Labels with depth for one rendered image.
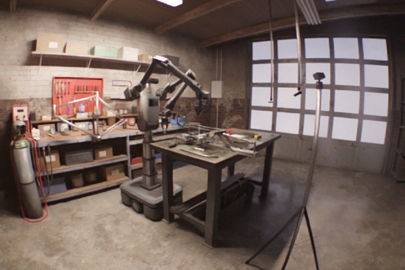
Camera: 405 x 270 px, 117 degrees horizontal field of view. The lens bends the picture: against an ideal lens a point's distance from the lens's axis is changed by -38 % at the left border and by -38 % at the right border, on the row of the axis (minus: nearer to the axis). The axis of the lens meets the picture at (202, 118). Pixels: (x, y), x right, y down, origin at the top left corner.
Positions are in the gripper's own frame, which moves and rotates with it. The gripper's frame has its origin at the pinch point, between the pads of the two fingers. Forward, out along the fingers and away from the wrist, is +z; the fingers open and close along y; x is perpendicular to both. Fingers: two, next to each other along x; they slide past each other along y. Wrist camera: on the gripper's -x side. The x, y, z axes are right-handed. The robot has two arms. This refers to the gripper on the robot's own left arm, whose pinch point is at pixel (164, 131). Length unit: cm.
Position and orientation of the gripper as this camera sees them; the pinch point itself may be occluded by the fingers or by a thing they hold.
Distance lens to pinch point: 189.9
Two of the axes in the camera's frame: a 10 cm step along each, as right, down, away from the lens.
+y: 9.8, 0.0, 2.2
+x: -2.2, -1.1, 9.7
